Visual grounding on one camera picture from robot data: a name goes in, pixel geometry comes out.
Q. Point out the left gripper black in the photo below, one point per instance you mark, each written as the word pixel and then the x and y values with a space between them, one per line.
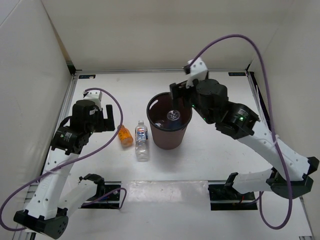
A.
pixel 106 124

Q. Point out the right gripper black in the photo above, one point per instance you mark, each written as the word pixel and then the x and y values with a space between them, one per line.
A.
pixel 179 91

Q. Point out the orange juice bottle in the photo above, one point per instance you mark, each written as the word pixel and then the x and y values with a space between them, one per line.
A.
pixel 125 137

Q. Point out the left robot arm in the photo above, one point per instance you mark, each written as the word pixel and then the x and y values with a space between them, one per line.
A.
pixel 47 213

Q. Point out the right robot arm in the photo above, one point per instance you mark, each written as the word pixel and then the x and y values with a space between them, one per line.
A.
pixel 289 176

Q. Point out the brown plastic bin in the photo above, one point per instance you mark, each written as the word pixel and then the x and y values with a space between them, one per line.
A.
pixel 157 109

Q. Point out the clear bottle orange blue label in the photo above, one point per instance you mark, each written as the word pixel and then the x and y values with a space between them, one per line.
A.
pixel 141 142

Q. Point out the left blue corner sticker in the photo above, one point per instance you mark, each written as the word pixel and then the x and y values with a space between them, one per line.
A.
pixel 87 76

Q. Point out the blue corner sticker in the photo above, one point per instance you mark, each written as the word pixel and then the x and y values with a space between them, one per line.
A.
pixel 87 76
pixel 237 74

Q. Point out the right blue corner sticker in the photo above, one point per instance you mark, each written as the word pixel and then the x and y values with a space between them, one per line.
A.
pixel 237 74

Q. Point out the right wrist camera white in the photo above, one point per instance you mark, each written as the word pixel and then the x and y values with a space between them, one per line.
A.
pixel 196 70

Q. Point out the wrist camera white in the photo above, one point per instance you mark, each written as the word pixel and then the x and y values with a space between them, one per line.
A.
pixel 196 70
pixel 94 96

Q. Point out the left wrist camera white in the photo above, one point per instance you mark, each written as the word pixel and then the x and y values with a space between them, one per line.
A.
pixel 94 96

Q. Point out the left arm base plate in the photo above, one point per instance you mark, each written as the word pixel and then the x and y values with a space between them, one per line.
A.
pixel 110 202

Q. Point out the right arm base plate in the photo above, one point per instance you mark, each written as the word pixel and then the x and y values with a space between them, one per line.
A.
pixel 222 200

